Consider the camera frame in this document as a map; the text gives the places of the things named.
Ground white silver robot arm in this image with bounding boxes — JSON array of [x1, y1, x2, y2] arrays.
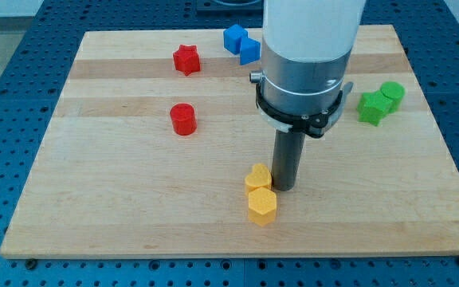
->
[[249, 0, 366, 191]]

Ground red star block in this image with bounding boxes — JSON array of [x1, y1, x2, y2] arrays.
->
[[173, 45, 201, 77]]

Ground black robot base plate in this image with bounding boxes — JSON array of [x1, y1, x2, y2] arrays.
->
[[194, 0, 264, 15]]

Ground blue angular block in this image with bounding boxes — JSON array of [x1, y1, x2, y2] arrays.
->
[[240, 37, 261, 65]]

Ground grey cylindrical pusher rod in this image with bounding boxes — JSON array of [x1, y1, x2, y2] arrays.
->
[[271, 131, 305, 191]]

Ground green cylinder block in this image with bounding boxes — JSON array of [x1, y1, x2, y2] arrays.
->
[[380, 81, 406, 113]]

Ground blue cube block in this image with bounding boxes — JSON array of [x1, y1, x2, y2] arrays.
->
[[223, 24, 249, 55]]

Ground wooden board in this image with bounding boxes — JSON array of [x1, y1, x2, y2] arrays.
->
[[0, 25, 459, 259]]

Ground red cylinder block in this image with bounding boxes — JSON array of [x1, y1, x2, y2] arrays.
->
[[170, 103, 197, 136]]

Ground green star block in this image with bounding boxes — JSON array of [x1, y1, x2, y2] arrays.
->
[[357, 91, 393, 126]]

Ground yellow hexagon block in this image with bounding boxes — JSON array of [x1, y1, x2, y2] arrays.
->
[[248, 187, 277, 226]]

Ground yellow heart block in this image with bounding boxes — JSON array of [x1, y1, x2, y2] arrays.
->
[[244, 163, 272, 196]]

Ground black clamp ring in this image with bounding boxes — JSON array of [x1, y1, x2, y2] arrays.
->
[[249, 71, 354, 139]]

